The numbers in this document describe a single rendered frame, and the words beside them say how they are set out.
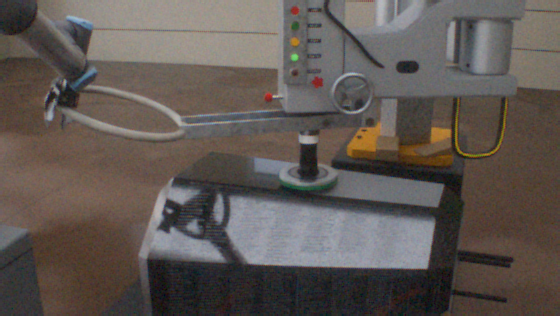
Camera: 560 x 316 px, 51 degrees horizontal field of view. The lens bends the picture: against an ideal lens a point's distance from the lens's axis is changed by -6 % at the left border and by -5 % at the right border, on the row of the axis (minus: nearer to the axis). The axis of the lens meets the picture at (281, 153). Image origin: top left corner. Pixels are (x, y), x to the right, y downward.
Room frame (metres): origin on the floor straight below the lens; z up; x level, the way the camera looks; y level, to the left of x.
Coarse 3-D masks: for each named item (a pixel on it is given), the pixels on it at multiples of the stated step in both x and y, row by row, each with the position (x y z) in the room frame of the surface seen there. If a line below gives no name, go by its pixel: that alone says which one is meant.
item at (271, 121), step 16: (240, 112) 2.17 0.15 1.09; (256, 112) 2.17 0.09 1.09; (272, 112) 2.18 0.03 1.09; (336, 112) 2.21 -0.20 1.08; (192, 128) 2.04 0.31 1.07; (208, 128) 2.04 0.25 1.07; (224, 128) 2.05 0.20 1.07; (240, 128) 2.06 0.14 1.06; (256, 128) 2.06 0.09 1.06; (272, 128) 2.07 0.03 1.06; (288, 128) 2.07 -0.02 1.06; (304, 128) 2.08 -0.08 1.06; (320, 128) 2.09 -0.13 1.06
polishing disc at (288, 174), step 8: (288, 168) 2.19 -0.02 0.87; (296, 168) 2.19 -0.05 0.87; (320, 168) 2.19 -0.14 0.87; (328, 168) 2.19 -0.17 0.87; (280, 176) 2.11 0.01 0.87; (288, 176) 2.10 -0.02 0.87; (296, 176) 2.10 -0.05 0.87; (304, 176) 2.10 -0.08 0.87; (312, 176) 2.10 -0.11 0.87; (320, 176) 2.10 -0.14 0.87; (328, 176) 2.10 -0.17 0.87; (336, 176) 2.11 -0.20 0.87; (296, 184) 2.05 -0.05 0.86; (304, 184) 2.04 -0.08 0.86; (312, 184) 2.04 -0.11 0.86; (320, 184) 2.05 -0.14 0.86
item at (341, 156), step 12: (348, 144) 2.89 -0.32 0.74; (336, 156) 2.70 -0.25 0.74; (348, 156) 2.70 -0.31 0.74; (456, 156) 2.70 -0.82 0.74; (336, 168) 2.65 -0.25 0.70; (348, 168) 2.63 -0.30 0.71; (360, 168) 2.62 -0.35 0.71; (372, 168) 2.60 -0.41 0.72; (384, 168) 2.58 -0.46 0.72; (396, 168) 2.57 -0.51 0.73; (408, 168) 2.55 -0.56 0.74; (420, 168) 2.54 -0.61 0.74; (432, 168) 2.54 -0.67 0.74; (444, 168) 2.54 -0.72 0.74; (456, 168) 2.54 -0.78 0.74; (420, 180) 2.53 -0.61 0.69; (432, 180) 2.52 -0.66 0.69; (444, 180) 2.50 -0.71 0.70; (456, 180) 2.48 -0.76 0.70; (456, 192) 2.48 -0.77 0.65; (456, 276) 2.83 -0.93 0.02
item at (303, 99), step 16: (320, 0) 2.04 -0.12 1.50; (336, 0) 2.04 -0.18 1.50; (320, 16) 2.04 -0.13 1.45; (336, 16) 2.04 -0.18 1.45; (320, 32) 2.04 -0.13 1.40; (336, 32) 2.04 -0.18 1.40; (320, 48) 2.04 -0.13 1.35; (336, 48) 2.04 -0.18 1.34; (320, 64) 2.04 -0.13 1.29; (336, 64) 2.04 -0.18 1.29; (288, 96) 2.03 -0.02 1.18; (304, 96) 2.03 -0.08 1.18; (320, 96) 2.04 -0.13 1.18; (336, 96) 2.04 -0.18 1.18; (288, 112) 2.03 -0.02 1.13; (304, 112) 2.03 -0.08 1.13; (320, 112) 2.05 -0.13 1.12
